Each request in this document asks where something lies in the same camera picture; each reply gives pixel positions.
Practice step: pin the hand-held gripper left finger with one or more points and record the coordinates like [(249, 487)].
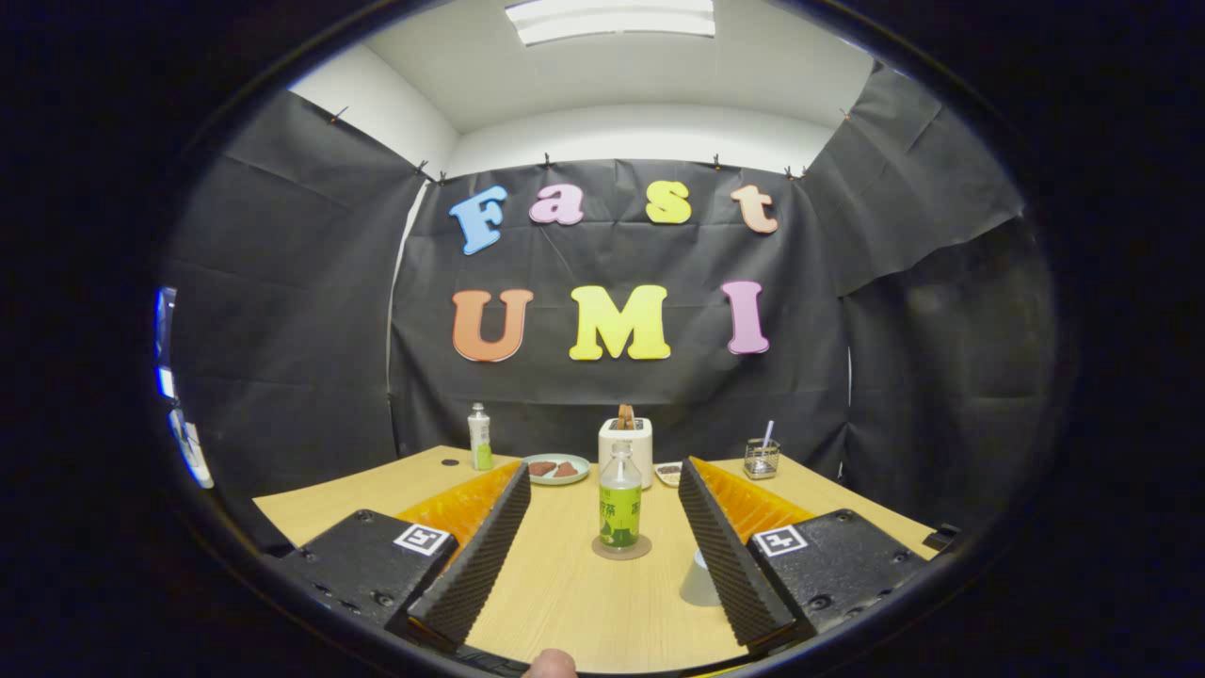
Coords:
[(480, 565)]

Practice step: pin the wooden table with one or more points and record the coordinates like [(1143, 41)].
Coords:
[(565, 603)]

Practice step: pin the white cup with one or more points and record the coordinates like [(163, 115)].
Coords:
[(697, 584)]

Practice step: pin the brown bread slice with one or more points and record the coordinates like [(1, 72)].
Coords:
[(625, 415)]

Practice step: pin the small white green bottle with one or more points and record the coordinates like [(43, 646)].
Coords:
[(480, 438)]

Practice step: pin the brown round coaster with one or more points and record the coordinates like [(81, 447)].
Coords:
[(644, 548)]

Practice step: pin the pale green plate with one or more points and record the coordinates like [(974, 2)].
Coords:
[(584, 468)]

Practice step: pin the green label juice bottle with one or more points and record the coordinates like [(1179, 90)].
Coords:
[(620, 513)]

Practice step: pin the computer monitor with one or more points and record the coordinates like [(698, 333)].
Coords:
[(165, 339)]

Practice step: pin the white divided snack tray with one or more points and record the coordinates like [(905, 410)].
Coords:
[(668, 474)]

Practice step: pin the black backdrop cloth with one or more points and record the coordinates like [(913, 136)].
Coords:
[(612, 254)]

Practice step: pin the white toaster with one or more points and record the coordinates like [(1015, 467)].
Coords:
[(647, 461)]

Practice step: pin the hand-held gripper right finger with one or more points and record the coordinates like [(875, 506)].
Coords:
[(725, 565)]

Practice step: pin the small black clamp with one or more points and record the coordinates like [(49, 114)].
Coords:
[(941, 538)]

